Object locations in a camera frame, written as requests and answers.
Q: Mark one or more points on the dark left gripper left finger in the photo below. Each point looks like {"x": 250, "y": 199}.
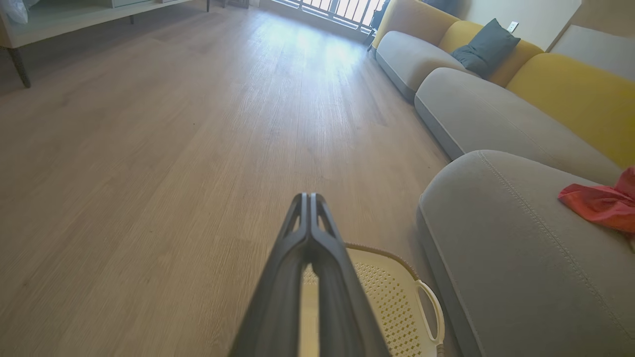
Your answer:
{"x": 278, "y": 307}

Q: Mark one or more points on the dark grey throw pillow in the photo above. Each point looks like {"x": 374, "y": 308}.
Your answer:
{"x": 486, "y": 49}

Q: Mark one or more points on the yellow sofa backrest cushion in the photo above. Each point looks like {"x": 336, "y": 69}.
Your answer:
{"x": 459, "y": 34}
{"x": 580, "y": 94}
{"x": 416, "y": 17}

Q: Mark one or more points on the cream perforated laundry basket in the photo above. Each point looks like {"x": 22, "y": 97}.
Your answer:
{"x": 392, "y": 307}

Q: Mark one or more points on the grey fabric sofa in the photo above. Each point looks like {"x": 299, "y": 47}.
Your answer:
{"x": 521, "y": 258}

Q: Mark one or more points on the white low cabinet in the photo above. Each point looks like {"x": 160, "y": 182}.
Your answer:
{"x": 59, "y": 20}

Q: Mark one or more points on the grey sofa seat section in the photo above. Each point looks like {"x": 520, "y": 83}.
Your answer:
{"x": 486, "y": 114}
{"x": 412, "y": 57}

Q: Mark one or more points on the balcony window railing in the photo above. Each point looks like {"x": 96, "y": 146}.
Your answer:
{"x": 342, "y": 10}

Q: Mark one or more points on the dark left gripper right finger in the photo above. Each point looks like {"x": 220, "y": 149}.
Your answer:
{"x": 342, "y": 317}

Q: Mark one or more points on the plain red garment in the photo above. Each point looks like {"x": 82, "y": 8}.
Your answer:
{"x": 600, "y": 206}

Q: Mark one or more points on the white wall outlet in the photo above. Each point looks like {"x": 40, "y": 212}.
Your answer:
{"x": 512, "y": 26}

